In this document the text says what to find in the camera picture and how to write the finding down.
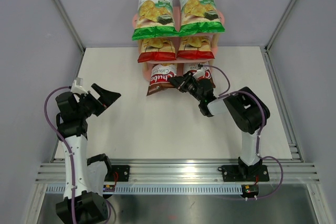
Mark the brown chips bag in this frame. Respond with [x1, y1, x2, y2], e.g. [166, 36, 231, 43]
[183, 62, 216, 88]
[146, 63, 177, 96]

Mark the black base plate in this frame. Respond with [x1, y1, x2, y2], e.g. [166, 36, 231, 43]
[104, 165, 130, 182]
[217, 165, 270, 183]

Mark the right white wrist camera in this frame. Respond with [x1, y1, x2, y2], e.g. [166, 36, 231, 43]
[193, 64, 207, 79]

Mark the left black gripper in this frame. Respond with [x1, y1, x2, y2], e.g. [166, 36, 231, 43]
[76, 83, 120, 119]

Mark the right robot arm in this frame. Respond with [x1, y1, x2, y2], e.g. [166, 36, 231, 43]
[168, 73, 270, 183]

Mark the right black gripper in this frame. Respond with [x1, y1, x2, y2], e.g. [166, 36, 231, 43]
[169, 71, 204, 103]

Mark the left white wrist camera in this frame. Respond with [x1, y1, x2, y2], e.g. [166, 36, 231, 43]
[70, 77, 87, 95]

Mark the white slotted cable duct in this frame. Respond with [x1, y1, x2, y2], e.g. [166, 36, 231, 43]
[46, 184, 244, 195]

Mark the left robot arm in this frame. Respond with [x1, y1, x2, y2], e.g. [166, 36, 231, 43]
[56, 83, 121, 223]

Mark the aluminium mounting rail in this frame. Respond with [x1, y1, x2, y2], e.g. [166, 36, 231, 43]
[35, 162, 320, 184]

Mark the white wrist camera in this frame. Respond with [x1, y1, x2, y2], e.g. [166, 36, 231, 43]
[70, 77, 87, 95]
[193, 64, 207, 79]

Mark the green chips bag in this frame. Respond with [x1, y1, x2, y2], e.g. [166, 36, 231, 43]
[179, 0, 225, 37]
[132, 0, 178, 40]

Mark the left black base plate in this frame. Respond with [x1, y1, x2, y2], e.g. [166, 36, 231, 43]
[104, 165, 130, 182]

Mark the red chips bag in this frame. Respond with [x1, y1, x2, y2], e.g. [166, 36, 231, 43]
[138, 38, 176, 63]
[177, 36, 215, 60]

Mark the pink three-tier shelf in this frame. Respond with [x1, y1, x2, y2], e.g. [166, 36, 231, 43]
[132, 6, 225, 81]

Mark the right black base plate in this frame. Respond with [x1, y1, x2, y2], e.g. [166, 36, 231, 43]
[217, 165, 270, 183]

